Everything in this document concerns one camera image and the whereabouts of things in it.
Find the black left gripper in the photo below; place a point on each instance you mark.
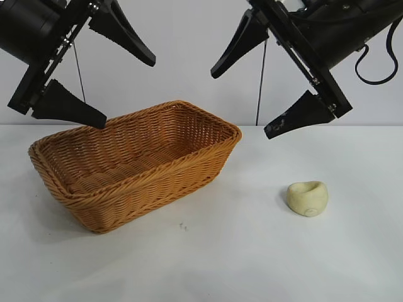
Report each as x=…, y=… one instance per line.
x=37, y=25

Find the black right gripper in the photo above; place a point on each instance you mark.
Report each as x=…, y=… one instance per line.
x=333, y=28

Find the pale yellow egg yolk pastry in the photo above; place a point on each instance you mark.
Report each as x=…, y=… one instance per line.
x=307, y=198

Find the tan woven wicker basket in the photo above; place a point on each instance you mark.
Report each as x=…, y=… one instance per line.
x=141, y=188

